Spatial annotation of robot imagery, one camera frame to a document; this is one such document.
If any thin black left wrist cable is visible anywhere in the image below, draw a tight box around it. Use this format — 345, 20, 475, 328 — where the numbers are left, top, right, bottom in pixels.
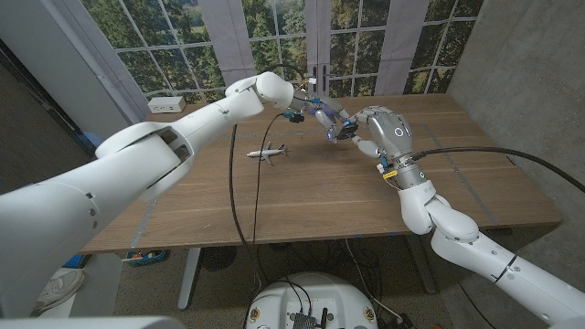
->
250, 112, 282, 246

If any white robot head shroud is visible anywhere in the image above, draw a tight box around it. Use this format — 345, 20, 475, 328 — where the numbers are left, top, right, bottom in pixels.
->
0, 315, 184, 329

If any white power outlet box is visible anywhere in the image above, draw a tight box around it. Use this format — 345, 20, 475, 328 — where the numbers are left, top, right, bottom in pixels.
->
147, 96, 187, 114

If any white floor cable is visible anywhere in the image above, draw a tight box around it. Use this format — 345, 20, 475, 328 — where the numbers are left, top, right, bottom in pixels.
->
344, 239, 406, 324

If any black TV remote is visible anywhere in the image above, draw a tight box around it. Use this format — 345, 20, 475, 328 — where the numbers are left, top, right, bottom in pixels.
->
336, 121, 360, 141

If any white table leg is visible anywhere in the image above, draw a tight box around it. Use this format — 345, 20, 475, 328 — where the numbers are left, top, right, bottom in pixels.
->
176, 247, 202, 312

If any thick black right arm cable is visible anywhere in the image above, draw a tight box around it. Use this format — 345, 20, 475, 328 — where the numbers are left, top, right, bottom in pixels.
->
409, 145, 585, 193

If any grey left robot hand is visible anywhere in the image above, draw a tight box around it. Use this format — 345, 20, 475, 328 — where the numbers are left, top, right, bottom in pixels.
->
292, 93, 358, 144

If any white toy airplane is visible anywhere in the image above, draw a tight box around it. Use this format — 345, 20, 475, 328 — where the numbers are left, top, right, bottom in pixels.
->
247, 141, 288, 166

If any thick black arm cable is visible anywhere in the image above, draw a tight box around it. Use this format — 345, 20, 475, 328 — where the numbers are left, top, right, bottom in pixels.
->
409, 145, 585, 193
228, 63, 306, 293

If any grey table leg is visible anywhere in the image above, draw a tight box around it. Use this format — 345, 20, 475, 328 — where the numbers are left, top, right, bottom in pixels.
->
405, 235, 439, 294

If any white sneaker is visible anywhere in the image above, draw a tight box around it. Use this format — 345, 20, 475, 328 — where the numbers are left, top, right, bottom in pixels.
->
29, 269, 87, 316

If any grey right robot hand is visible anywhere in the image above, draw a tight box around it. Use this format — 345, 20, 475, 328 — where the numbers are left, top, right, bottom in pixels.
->
350, 105, 429, 191

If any printed window backdrop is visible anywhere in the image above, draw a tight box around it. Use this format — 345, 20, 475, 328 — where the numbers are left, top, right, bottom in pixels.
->
80, 0, 485, 104

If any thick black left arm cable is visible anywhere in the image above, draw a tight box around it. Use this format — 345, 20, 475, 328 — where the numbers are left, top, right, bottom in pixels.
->
228, 63, 306, 293

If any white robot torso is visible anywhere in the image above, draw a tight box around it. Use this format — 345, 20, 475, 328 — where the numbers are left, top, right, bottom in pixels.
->
245, 271, 377, 329

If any black round fan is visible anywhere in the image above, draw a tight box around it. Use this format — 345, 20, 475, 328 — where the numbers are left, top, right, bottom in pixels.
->
198, 246, 238, 271

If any blue basket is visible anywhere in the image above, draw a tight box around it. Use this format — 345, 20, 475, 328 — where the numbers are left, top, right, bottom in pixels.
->
125, 249, 169, 268

